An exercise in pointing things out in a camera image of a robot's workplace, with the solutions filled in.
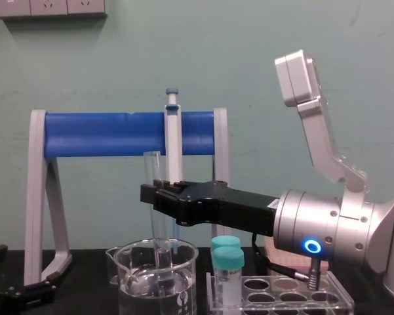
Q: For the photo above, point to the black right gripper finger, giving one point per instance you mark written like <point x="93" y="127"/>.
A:
<point x="165" y="205"/>
<point x="170" y="186"/>

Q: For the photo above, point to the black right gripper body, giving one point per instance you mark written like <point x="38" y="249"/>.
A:
<point x="229" y="206"/>

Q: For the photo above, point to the clear glass test tube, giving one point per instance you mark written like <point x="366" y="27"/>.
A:
<point x="160" y="229"/>

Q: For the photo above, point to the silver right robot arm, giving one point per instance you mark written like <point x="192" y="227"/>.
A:
<point x="327" y="223"/>

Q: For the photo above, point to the teal capped plastic tube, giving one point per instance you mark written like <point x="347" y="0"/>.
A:
<point x="226" y="241"/>
<point x="228" y="262"/>

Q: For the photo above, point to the small empty glass beaker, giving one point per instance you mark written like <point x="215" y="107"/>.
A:
<point x="111" y="265"/>

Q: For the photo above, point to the large glass beaker with water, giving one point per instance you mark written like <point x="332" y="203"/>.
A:
<point x="157" y="288"/>

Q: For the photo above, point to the clear acrylic test tube rack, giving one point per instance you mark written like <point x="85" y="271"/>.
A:
<point x="282" y="300"/>

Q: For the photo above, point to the white pipette with blue cap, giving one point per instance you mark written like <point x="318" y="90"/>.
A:
<point x="173" y="144"/>

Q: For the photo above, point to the pink box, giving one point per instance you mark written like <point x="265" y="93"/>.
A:
<point x="282" y="259"/>

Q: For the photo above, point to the grey and blue pipette stand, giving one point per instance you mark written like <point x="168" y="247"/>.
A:
<point x="111" y="134"/>

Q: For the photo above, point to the grey wall socket panel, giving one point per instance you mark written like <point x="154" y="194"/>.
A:
<point x="49" y="8"/>

